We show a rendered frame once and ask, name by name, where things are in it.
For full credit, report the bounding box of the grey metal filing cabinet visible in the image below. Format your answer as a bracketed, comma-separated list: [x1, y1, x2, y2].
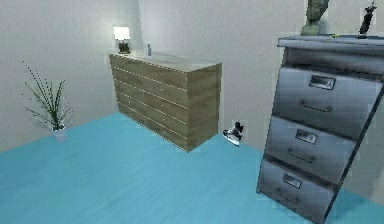
[256, 33, 384, 224]

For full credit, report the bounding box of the green house plant white pot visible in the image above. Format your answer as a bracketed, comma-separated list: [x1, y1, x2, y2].
[21, 60, 74, 144]

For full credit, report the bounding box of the white shade table lamp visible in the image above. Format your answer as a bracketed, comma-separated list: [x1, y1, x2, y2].
[112, 26, 132, 55]

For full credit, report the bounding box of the black and white shoe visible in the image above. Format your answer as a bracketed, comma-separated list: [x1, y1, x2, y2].
[222, 121, 245, 147]

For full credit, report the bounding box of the wooden chest of drawers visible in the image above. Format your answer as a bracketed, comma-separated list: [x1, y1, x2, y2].
[109, 49, 223, 153]

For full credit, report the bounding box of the grey green bust statue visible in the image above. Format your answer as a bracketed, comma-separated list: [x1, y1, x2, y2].
[300, 0, 330, 37]

